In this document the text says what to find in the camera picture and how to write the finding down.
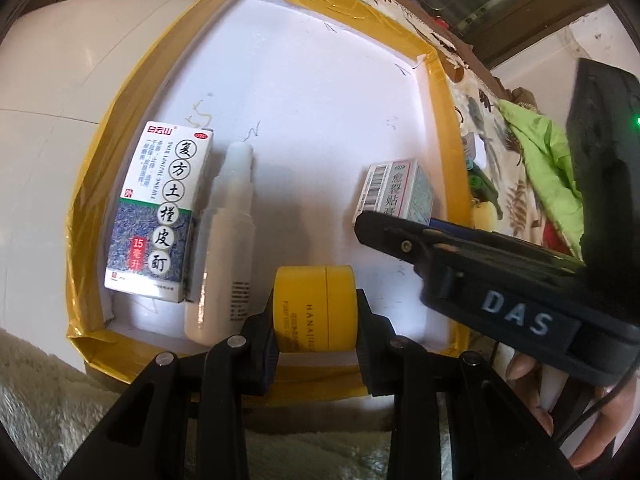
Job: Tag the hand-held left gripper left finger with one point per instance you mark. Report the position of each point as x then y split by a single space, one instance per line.
261 352

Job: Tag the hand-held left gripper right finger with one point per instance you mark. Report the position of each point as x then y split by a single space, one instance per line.
369 352

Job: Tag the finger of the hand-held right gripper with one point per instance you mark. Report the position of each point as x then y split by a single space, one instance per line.
395 240
465 234

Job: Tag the small grey medicine box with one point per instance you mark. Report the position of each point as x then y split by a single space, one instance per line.
395 190

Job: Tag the yellow cream jar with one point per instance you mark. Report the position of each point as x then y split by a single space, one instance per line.
315 305

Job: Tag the white tray with yellow tape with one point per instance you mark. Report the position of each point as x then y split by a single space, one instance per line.
310 100

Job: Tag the person's right hand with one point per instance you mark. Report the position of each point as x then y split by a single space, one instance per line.
617 420

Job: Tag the small white packet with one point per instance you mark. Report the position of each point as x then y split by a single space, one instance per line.
472 146

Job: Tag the green cloth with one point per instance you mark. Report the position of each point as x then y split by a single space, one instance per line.
545 175

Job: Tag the white plastic tube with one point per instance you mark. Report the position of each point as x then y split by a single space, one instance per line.
225 250

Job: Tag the leaf print blanket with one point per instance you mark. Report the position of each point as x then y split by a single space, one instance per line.
480 95

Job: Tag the white and blue medicine box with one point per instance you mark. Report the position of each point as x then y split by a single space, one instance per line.
155 210

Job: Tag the pale fluffy blanket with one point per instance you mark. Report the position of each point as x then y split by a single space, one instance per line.
45 400

